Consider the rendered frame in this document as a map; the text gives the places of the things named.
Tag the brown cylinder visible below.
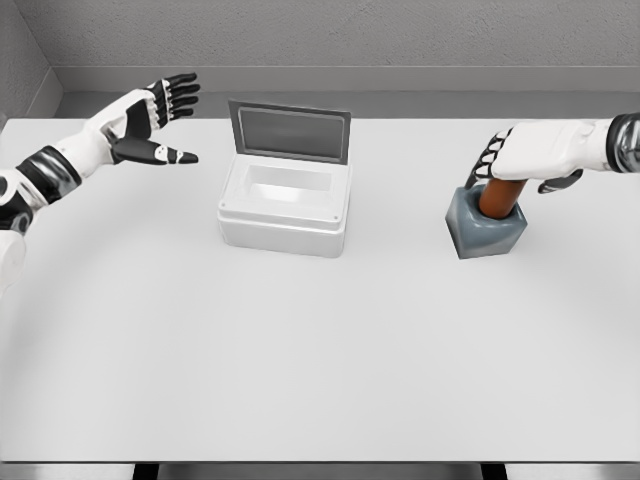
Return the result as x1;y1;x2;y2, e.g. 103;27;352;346
477;177;530;220

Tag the white box with open lid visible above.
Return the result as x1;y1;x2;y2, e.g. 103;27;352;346
216;98;354;259

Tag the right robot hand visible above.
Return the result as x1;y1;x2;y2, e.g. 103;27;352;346
463;121;586;195

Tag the grey-blue square holder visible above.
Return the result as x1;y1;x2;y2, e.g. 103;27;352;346
444;185;529;261

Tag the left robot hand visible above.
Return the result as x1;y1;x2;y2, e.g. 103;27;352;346
85;72;202;167

